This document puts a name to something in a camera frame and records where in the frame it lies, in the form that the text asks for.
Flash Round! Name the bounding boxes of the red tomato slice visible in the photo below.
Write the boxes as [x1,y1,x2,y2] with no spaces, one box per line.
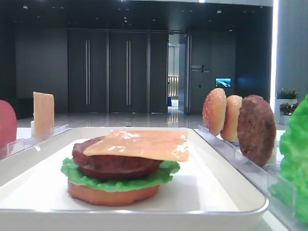
[0,100,17,148]

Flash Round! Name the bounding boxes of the standing green lettuce leaf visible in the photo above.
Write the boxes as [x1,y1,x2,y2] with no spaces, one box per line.
[269,97,308,225]

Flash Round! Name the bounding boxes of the green lettuce leaf on tray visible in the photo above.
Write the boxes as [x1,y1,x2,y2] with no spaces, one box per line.
[61,158,180,192]

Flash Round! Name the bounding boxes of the long acrylic rail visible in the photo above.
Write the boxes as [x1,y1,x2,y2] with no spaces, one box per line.
[0,124,70,160]
[197,125,308,231]

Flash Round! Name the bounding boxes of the left long acrylic rail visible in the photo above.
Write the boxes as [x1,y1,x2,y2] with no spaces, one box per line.
[0,124,70,160]

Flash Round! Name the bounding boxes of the sesame bun top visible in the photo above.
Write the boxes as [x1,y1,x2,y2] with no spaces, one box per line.
[202,88,227,136]

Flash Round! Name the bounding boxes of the bun bottom on tray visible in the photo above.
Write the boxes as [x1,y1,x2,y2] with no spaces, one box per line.
[68,181,160,206]

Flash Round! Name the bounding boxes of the potted plants in white planter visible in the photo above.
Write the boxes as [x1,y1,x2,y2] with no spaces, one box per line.
[275,89,298,125]

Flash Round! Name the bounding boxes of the plain bun half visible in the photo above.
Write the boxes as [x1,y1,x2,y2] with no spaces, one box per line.
[220,95,243,142]

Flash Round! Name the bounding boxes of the standing brown meat patty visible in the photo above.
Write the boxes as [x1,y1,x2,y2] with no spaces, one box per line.
[237,95,276,166]

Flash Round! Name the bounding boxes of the brown meat patty on tray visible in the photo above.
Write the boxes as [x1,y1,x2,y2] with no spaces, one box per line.
[72,136,162,180]

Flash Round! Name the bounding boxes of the small wall screen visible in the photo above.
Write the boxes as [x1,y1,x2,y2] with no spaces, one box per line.
[215,78,231,88]

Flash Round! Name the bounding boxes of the white rectangular tray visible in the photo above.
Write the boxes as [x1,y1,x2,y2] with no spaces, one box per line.
[0,127,269,231]

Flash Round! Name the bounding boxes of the orange cheese slice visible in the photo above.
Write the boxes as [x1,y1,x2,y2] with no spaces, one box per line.
[83,130,189,162]
[33,92,55,139]

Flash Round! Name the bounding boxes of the right long acrylic rail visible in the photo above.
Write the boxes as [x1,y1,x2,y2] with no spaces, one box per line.
[197,125,308,231]

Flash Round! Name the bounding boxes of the dark double doors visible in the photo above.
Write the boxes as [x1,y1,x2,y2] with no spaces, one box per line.
[68,29,168,113]

